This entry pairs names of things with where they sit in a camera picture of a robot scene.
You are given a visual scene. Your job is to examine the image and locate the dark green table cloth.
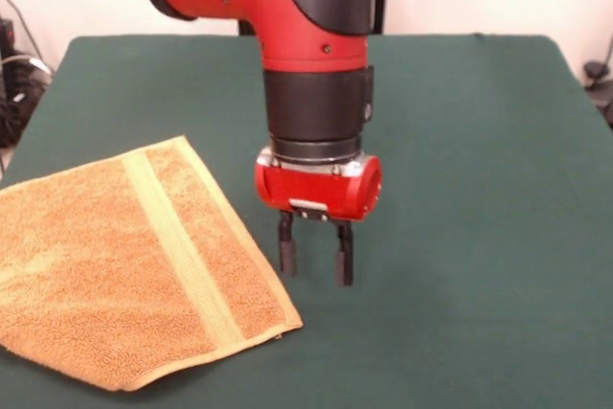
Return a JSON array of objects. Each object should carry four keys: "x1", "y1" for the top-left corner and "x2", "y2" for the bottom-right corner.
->
[{"x1": 0, "y1": 33, "x2": 613, "y2": 409}]

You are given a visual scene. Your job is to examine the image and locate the tan terry towel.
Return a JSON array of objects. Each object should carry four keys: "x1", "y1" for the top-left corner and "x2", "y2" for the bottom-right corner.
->
[{"x1": 0, "y1": 135, "x2": 304, "y2": 394}]

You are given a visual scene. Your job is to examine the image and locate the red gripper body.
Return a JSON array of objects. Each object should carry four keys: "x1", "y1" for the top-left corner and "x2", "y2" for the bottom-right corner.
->
[{"x1": 253, "y1": 154, "x2": 383, "y2": 222}]

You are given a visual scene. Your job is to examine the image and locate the white cable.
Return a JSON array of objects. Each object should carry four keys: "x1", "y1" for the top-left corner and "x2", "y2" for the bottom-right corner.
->
[{"x1": 0, "y1": 53, "x2": 55, "y2": 79}]

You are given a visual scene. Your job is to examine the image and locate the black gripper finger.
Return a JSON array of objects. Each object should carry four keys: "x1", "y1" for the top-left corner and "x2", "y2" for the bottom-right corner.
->
[
  {"x1": 277, "y1": 210, "x2": 299, "y2": 277},
  {"x1": 333, "y1": 219, "x2": 354, "y2": 288}
]

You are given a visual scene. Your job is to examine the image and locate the black power box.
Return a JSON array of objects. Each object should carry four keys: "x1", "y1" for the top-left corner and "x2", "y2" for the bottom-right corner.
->
[{"x1": 0, "y1": 18, "x2": 15, "y2": 54}]

